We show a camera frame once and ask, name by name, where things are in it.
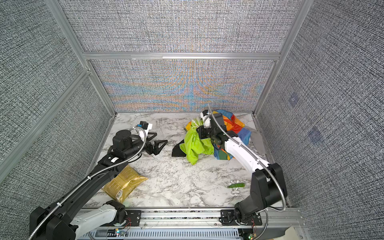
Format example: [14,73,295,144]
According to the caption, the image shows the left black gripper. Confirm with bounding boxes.
[123,131,166,160]

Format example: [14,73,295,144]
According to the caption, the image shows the neon green shorts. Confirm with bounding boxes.
[180,118,214,165]

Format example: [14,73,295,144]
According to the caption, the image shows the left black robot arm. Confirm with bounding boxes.
[29,123,167,240]

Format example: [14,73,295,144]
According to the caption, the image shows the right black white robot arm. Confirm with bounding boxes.
[197,110,288,224]

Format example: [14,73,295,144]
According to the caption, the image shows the rainbow patchwork cloth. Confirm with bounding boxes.
[184,109,252,161]

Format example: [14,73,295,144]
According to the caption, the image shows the black cloth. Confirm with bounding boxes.
[172,140,187,158]

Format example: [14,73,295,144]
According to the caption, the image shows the green pepper candy wrapper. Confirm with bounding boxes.
[227,180,245,196]

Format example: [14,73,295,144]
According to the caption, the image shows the yellow snack bag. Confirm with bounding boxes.
[103,166,148,204]

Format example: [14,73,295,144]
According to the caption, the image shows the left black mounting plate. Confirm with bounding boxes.
[117,210,142,228]

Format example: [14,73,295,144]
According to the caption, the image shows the black mounting plate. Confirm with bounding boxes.
[219,209,263,226]
[117,210,142,228]

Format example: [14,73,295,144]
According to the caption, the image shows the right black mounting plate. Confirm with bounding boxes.
[219,209,263,226]

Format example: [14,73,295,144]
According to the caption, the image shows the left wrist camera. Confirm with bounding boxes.
[137,121,153,132]

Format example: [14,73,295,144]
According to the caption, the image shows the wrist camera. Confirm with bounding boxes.
[200,110,211,128]
[137,121,153,132]

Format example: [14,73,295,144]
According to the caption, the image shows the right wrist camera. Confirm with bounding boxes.
[200,110,211,128]

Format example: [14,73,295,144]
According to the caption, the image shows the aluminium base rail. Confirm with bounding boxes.
[80,207,311,240]

